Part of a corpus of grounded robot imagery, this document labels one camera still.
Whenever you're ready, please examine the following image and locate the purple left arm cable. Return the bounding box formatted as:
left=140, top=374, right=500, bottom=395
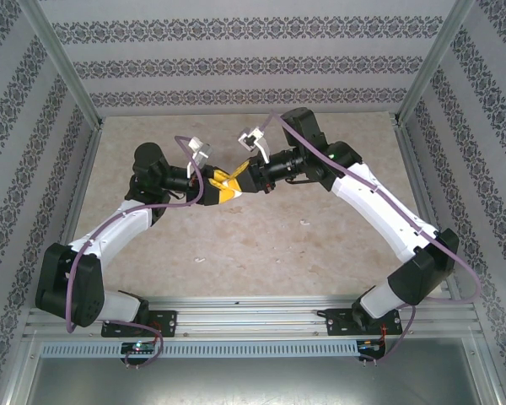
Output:
left=66, top=134, right=207, bottom=369

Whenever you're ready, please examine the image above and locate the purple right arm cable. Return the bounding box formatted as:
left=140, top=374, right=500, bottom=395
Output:
left=259, top=110, right=482, bottom=366

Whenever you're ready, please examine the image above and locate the grey slotted cable duct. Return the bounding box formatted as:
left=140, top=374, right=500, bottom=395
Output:
left=40, top=339, right=359, bottom=358

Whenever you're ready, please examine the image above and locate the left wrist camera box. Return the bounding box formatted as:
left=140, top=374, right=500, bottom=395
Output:
left=187, top=137, right=214, bottom=178

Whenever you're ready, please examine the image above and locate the grey sheet metal tray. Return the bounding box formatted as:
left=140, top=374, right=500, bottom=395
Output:
left=8, top=332, right=503, bottom=405

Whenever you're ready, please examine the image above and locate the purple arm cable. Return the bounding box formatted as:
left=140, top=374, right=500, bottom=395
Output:
left=259, top=110, right=482, bottom=366
left=66, top=134, right=207, bottom=369

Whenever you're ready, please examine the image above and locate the aluminium side rail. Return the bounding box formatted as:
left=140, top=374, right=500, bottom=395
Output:
left=394, top=120, right=465, bottom=305
left=40, top=120, right=105, bottom=311

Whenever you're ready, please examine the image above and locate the wide aluminium base rail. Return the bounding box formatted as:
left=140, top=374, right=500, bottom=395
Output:
left=24, top=294, right=480, bottom=338

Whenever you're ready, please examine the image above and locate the small circuit board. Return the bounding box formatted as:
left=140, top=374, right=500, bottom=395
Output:
left=120, top=341, right=159, bottom=359
left=358, top=339, right=387, bottom=359

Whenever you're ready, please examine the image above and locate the aluminium frame post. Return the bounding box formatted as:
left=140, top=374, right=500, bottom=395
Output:
left=19, top=0, right=105, bottom=130
left=394, top=0, right=480, bottom=127

